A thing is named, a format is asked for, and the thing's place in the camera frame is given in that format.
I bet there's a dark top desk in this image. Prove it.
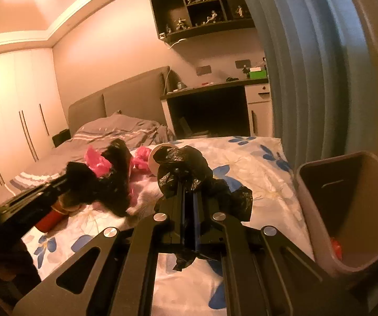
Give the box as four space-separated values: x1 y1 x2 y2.
160 78 271 139

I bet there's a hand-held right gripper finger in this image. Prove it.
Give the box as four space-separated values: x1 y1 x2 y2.
13 187 190 316
190 189 371 316

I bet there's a blue curtain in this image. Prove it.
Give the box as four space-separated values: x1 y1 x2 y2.
233 0 378 176

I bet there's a group of small figurines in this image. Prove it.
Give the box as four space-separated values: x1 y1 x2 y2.
159 0 254 38

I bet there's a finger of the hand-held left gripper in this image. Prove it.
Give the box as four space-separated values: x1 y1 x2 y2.
0 169 77 229

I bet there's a white drawer cabinet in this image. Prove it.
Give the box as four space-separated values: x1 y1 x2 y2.
245 84 274 138

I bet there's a grey striped duvet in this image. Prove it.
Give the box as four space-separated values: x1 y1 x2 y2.
0 112 176 205

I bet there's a pink cloth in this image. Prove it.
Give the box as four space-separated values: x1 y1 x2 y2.
132 147 153 172

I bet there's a blue floral blanket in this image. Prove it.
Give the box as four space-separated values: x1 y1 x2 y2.
21 136 315 316

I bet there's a brown plastic trash bin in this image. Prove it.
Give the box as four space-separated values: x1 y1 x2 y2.
296 151 378 307

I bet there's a dark wall shelf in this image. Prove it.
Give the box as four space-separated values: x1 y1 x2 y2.
149 0 256 44

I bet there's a green box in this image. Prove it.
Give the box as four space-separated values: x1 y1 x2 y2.
249 67 269 80

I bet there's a grey padded headboard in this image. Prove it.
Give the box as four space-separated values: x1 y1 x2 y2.
68 66 172 138

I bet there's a red crumpled wrapper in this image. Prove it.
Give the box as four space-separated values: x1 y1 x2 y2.
329 237 345 261

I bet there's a black nightstand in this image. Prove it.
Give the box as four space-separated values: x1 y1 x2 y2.
52 129 72 148

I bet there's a white wardrobe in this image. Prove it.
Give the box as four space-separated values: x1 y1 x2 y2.
0 48 70 190

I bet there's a printed paper cup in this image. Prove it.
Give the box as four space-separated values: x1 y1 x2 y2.
148 143 180 176

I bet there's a red cloth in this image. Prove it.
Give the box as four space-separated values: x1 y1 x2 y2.
84 147 111 179

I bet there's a black plastic bag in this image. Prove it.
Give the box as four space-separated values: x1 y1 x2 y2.
65 139 134 218
155 145 254 272

